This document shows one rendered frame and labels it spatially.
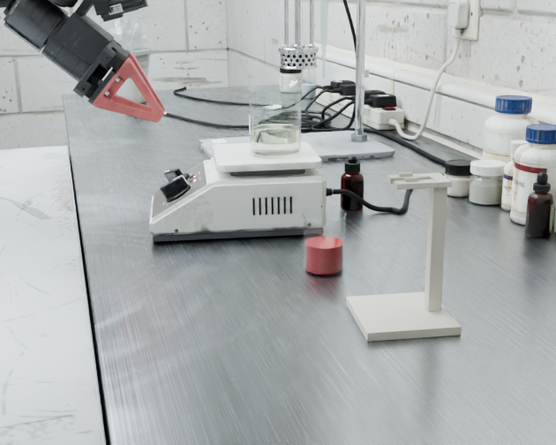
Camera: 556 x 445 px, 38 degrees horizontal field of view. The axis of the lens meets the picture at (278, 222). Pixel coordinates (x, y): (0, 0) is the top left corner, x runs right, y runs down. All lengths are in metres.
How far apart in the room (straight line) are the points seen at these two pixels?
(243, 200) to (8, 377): 0.37
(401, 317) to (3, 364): 0.32
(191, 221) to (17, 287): 0.21
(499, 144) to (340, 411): 0.61
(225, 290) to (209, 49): 2.67
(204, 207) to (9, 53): 2.50
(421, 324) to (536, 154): 0.35
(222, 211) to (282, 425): 0.40
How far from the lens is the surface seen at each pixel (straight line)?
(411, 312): 0.71
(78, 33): 0.97
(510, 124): 1.11
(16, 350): 0.69
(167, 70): 3.39
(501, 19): 1.38
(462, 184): 1.11
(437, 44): 1.58
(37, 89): 3.36
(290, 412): 0.57
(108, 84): 0.96
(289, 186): 0.91
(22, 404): 0.61
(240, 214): 0.91
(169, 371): 0.63
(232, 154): 0.95
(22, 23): 0.98
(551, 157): 0.98
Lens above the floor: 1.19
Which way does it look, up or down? 17 degrees down
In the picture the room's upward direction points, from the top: 1 degrees counter-clockwise
